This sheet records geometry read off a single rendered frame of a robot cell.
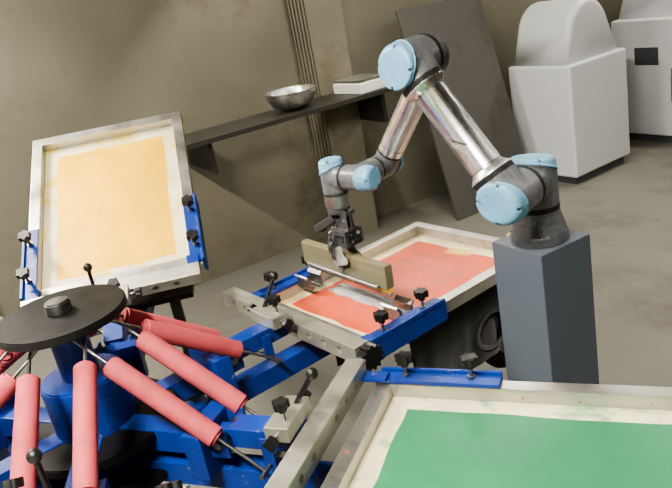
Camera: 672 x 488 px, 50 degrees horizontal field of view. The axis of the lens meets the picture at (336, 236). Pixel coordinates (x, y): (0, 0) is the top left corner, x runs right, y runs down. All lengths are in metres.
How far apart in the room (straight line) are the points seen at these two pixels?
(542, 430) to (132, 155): 1.89
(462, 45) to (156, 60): 2.41
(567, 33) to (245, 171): 2.72
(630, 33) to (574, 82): 1.31
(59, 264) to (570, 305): 1.67
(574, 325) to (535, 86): 4.35
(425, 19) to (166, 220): 3.66
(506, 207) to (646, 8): 5.59
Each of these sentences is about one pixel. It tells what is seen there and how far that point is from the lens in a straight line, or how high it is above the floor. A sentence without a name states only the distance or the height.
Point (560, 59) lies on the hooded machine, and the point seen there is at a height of 1.03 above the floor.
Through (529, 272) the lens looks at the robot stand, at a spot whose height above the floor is 1.14.
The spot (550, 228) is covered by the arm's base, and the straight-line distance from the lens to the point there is 1.91.
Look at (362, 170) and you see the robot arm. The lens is 2.03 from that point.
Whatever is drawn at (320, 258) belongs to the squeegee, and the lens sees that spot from 2.32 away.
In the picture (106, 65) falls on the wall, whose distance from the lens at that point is 5.05.
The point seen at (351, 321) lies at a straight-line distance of 2.21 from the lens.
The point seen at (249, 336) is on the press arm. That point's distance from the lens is 2.06.
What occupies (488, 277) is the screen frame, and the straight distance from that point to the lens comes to 2.29.
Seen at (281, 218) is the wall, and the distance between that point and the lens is 5.62.
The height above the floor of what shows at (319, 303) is 0.95.
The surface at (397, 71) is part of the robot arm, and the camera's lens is 1.81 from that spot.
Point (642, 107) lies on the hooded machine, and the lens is 7.30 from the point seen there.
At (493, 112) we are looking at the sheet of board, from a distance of 6.05.
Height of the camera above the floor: 1.94
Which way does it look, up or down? 19 degrees down
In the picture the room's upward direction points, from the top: 11 degrees counter-clockwise
